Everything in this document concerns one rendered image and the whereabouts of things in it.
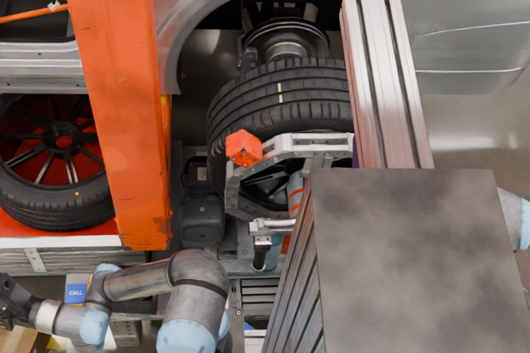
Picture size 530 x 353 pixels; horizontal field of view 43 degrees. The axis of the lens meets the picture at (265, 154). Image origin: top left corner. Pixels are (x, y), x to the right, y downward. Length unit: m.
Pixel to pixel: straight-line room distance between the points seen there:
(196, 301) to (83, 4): 0.64
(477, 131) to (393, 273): 2.83
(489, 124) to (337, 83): 1.72
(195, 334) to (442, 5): 1.39
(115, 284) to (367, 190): 0.93
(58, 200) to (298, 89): 1.05
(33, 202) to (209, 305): 1.37
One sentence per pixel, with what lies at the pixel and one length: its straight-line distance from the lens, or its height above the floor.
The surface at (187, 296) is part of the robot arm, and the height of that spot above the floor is 1.46.
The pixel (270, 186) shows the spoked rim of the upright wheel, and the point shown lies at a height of 0.63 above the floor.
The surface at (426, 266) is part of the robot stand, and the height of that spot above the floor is 2.03.
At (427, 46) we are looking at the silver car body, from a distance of 2.46.
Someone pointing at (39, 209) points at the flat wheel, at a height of 0.47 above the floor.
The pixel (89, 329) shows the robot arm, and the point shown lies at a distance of 1.63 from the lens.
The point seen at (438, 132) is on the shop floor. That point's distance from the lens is 3.56.
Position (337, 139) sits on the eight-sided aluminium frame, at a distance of 2.03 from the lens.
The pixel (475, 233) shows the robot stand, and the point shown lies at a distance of 0.90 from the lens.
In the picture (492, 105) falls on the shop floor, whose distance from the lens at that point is 3.78.
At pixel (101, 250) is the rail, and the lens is 2.69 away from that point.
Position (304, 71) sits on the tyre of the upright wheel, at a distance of 2.09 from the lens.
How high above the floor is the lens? 2.78
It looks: 57 degrees down
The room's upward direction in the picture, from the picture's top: 9 degrees clockwise
